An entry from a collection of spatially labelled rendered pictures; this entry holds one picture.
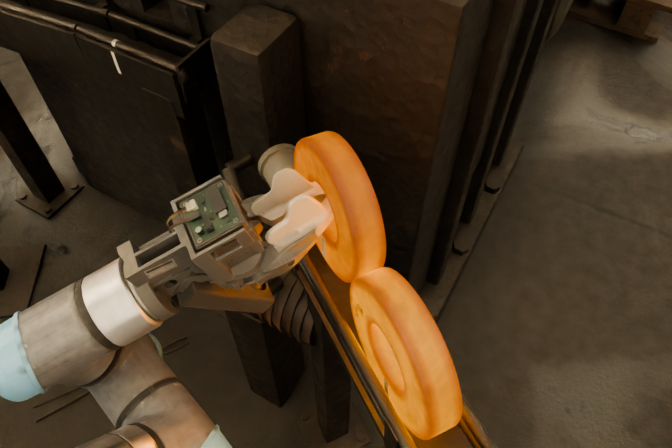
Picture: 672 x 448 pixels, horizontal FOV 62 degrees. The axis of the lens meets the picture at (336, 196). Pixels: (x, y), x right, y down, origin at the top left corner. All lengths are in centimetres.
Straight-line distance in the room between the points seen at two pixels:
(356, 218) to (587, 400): 97
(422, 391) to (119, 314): 27
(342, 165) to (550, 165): 128
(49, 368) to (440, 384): 34
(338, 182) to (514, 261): 104
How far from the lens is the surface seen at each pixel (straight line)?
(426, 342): 47
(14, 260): 164
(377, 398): 55
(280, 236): 53
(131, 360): 64
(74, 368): 58
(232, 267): 54
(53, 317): 56
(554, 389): 138
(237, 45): 72
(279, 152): 72
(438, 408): 49
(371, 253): 52
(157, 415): 61
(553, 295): 148
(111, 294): 54
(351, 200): 50
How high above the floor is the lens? 122
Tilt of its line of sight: 51 degrees down
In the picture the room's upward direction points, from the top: straight up
